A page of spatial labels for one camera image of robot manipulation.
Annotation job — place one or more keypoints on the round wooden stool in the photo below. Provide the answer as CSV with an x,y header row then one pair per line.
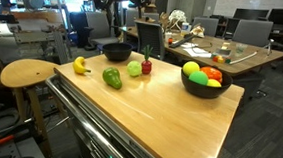
x,y
25,72

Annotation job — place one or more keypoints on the wooden office table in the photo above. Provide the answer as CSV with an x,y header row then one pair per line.
x,y
249,61

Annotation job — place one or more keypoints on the small black bowl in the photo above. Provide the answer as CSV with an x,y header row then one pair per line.
x,y
116,52

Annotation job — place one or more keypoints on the orange toy bell pepper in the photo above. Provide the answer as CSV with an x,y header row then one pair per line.
x,y
212,74

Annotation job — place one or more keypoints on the yellow toy banana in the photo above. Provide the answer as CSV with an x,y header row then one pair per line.
x,y
79,66

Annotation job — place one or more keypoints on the small tripod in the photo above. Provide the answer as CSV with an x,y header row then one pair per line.
x,y
270,44

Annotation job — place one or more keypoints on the clear water bottle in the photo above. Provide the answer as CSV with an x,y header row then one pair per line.
x,y
185,28

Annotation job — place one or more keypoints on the long black bar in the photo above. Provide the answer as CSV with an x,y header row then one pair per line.
x,y
182,40

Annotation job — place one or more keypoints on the clear plastic cup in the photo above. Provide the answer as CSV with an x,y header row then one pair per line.
x,y
241,49

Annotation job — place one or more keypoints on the green toy ball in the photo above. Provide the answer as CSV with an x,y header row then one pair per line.
x,y
198,78

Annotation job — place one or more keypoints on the black mesh office chair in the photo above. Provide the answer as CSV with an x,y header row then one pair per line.
x,y
149,39

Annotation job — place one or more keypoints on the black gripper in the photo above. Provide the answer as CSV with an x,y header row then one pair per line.
x,y
137,0

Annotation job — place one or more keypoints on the cardboard box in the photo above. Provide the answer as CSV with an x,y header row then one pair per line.
x,y
149,8

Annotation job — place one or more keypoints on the wooden butcher block table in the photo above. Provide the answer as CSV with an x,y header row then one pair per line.
x,y
96,146

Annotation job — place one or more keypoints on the yellow-green toy ball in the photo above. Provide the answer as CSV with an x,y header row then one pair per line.
x,y
190,68

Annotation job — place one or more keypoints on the large black bowl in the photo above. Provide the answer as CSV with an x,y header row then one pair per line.
x,y
204,91

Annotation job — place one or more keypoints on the wooden crate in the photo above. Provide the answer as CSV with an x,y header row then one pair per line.
x,y
39,16

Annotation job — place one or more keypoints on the black perforated breadboard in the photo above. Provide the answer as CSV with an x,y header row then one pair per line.
x,y
26,149

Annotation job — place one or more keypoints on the yellow toy lemon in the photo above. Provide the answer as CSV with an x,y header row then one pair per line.
x,y
214,83

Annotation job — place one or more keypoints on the orange black clamp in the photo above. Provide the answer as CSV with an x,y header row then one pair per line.
x,y
5,139

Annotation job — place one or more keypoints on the aluminium frame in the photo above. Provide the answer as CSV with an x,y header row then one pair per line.
x,y
34,36

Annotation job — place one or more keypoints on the crumpled plastic bag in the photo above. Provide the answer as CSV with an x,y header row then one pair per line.
x,y
198,31

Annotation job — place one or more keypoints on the colourful toy blocks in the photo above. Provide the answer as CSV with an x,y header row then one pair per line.
x,y
220,59

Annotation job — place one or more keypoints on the red toy radish green leaves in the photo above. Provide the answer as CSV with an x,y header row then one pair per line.
x,y
146,66

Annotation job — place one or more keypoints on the thin white stick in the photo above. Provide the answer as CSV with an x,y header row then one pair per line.
x,y
245,57

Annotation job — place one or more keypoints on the light green dimpled ball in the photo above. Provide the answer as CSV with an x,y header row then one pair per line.
x,y
134,68

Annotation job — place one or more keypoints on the white paper sheets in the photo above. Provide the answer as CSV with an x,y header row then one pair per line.
x,y
198,53

